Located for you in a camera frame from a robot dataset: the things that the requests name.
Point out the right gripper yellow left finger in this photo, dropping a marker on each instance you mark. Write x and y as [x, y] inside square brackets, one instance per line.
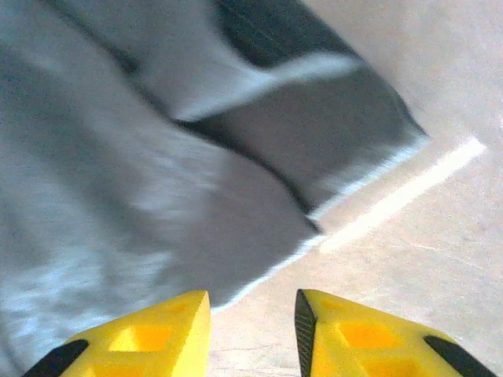
[165, 341]

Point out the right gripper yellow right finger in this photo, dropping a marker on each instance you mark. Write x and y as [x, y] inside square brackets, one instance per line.
[353, 345]

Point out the grey t-shirt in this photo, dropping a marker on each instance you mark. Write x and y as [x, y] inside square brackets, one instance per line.
[118, 176]

